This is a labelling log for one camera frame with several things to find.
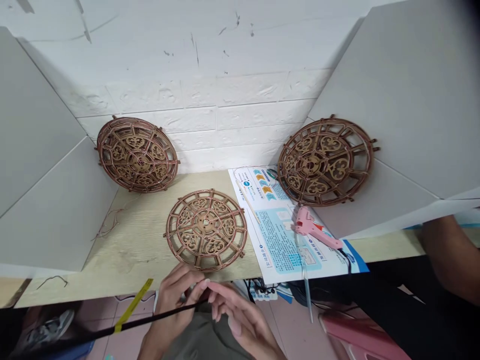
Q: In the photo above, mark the white power strip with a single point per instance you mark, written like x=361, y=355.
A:
x=262, y=291

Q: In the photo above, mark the person's right hand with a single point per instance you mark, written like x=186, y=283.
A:
x=247, y=318

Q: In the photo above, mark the yellow tape strip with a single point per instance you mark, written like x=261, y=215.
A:
x=135, y=303

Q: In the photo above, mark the stacked wooden openwork discs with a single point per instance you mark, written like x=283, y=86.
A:
x=137, y=155

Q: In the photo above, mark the domed wooden openwork disc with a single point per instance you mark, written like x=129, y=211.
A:
x=324, y=163

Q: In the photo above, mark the blue and white instruction sheet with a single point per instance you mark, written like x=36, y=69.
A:
x=279, y=232

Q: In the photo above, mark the person's left hand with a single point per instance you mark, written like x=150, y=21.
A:
x=172, y=292

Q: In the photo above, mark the clear glue stick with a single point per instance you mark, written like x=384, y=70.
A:
x=306, y=277

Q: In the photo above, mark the grey sneaker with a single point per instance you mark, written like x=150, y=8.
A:
x=48, y=332

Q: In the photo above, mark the pink plastic stool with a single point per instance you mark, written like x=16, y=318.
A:
x=360, y=337

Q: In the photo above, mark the thin wooden skewer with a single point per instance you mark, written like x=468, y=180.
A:
x=249, y=204

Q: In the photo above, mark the pink glue gun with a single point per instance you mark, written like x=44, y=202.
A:
x=309, y=225

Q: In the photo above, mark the person's left fingers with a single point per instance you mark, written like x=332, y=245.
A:
x=193, y=277

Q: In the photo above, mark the white cardboard panel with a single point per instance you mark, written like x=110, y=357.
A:
x=405, y=112
x=41, y=168

